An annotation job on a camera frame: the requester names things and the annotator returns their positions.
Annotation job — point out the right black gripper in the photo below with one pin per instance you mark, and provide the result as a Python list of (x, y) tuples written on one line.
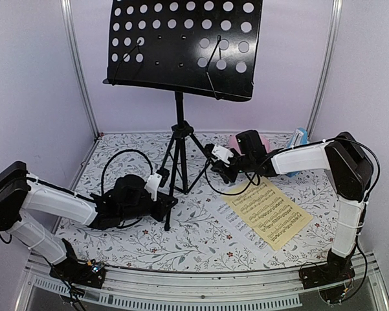
[(232, 175)]

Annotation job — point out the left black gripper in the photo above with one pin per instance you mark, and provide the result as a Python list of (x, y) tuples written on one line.
[(163, 203)]

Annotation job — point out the black music stand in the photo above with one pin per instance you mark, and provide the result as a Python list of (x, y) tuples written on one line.
[(205, 48)]

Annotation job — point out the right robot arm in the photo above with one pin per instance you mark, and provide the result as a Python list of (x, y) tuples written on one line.
[(351, 172)]

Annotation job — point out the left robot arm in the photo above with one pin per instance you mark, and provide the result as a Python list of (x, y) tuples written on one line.
[(21, 192)]

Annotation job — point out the pink plate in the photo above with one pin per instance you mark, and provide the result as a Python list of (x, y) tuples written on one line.
[(233, 143)]

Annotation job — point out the blue metronome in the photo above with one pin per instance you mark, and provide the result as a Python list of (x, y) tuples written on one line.
[(299, 137)]

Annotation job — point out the white sheet music page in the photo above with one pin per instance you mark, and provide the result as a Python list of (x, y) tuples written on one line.
[(241, 231)]

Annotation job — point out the yellow sheet music page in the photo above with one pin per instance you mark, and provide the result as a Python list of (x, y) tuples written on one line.
[(272, 215)]

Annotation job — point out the floral table mat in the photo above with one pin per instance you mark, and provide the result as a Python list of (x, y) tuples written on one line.
[(196, 241)]

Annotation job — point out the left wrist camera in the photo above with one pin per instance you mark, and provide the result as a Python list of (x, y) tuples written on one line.
[(155, 181)]

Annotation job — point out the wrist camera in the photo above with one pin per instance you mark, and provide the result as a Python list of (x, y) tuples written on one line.
[(155, 181), (219, 153)]

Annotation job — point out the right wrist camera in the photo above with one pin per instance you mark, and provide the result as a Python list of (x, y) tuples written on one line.
[(219, 153)]

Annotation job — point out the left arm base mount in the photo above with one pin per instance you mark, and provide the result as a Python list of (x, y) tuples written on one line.
[(71, 270)]

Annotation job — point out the front aluminium rail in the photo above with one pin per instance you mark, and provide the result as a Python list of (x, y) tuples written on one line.
[(289, 281)]

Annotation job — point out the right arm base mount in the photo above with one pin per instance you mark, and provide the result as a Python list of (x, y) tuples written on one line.
[(336, 269)]

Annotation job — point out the left aluminium frame post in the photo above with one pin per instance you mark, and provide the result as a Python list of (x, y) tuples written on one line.
[(68, 21)]

